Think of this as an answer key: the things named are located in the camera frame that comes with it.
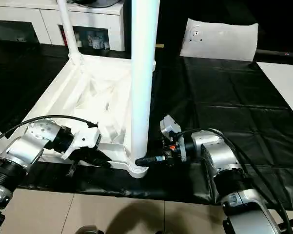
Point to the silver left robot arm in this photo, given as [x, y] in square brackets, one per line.
[39, 130]

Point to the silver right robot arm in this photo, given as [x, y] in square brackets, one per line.
[221, 156]

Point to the black work mat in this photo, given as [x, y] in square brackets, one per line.
[234, 97]

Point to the small tan label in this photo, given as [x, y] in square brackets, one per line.
[159, 45]

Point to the small white cup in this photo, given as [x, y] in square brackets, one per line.
[106, 45]

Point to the white printed jar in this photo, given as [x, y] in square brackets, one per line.
[95, 40]

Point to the red bottle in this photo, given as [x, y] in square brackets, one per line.
[62, 35]

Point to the black tall cabinet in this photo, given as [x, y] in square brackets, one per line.
[173, 24]

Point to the white flat board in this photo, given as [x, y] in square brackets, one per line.
[285, 83]

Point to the black tripod leg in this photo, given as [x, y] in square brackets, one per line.
[291, 220]

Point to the black bar red light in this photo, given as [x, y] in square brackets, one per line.
[280, 53]

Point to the white glass-door cabinet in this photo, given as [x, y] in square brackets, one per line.
[14, 14]

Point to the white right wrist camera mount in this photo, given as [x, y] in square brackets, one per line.
[169, 126]

